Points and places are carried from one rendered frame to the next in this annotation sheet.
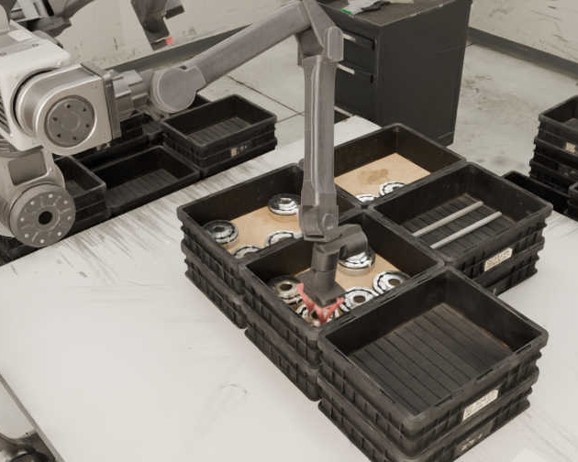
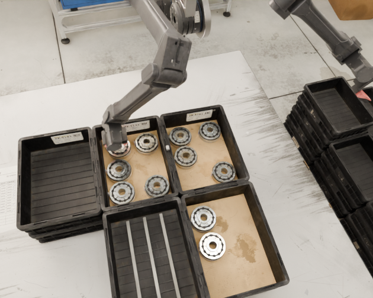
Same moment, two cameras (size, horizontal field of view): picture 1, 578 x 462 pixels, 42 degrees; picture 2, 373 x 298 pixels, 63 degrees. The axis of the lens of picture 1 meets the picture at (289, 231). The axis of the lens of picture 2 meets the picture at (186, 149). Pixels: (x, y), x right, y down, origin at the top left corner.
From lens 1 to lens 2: 1.87 m
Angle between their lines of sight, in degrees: 67
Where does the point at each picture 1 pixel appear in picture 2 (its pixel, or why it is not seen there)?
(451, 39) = not seen: outside the picture
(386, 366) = (78, 167)
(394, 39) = not seen: outside the picture
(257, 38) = (148, 18)
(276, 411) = not seen: hidden behind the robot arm
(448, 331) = (80, 206)
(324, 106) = (137, 89)
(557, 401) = (34, 261)
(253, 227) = (214, 152)
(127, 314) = (195, 104)
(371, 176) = (247, 245)
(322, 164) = (122, 101)
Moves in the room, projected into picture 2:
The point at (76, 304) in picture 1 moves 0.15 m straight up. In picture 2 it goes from (211, 88) to (215, 70)
